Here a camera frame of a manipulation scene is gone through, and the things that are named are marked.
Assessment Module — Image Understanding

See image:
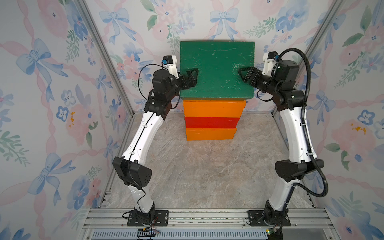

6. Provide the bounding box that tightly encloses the red shoebox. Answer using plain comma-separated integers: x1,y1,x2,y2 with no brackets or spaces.
185,117,240,129

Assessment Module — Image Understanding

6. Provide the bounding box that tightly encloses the right connector board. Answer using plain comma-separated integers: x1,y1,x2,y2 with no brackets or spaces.
266,229,283,240

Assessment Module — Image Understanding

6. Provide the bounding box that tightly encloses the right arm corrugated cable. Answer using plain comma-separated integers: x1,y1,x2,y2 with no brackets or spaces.
277,47,329,211

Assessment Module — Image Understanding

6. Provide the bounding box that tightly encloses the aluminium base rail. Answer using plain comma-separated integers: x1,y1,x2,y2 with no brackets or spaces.
78,209,341,240

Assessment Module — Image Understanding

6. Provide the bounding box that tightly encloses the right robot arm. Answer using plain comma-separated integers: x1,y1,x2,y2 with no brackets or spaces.
238,60,324,226

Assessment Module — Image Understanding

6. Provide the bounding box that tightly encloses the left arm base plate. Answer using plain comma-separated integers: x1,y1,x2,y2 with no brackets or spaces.
127,210,169,227

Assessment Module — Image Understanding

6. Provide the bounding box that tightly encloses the green shoebox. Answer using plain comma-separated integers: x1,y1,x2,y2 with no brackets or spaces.
180,41,255,101

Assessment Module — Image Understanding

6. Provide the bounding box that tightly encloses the corner aluminium post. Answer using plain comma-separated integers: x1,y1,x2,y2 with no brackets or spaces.
74,0,135,117
271,0,346,116

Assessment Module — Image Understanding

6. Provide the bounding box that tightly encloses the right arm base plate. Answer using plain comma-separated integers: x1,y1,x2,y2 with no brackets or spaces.
247,209,291,227

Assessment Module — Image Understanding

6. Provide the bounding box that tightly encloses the orange shoebox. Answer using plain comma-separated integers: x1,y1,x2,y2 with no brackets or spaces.
186,128,237,141
183,101,246,118

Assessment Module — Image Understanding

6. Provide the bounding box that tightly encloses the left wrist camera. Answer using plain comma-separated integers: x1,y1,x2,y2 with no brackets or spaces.
162,55,179,79

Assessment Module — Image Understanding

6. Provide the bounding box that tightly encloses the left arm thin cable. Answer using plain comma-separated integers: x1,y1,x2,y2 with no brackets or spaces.
127,63,181,211

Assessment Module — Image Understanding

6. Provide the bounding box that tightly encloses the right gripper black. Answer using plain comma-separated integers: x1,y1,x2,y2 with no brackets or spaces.
239,67,280,98

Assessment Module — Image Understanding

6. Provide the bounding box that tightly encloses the left corner aluminium post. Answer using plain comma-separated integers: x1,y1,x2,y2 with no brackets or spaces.
74,0,135,117

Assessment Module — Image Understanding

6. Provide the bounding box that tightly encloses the right corner aluminium post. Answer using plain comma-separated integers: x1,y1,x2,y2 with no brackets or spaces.
271,0,346,116

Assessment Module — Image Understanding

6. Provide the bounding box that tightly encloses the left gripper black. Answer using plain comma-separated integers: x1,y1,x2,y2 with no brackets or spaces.
168,70,200,105

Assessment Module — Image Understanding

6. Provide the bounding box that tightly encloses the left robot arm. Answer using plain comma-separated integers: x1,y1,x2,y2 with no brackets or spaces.
113,69,199,227

